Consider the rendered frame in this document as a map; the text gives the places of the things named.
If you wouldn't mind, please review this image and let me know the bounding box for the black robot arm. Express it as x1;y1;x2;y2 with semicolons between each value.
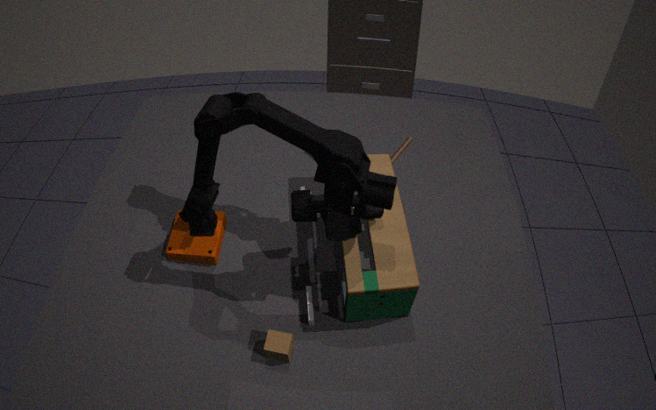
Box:
180;92;397;242

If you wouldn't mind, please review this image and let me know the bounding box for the brown flat bar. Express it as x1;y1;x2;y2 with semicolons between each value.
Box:
391;137;413;163

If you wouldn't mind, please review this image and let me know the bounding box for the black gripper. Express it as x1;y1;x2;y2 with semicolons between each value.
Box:
291;188;384;222

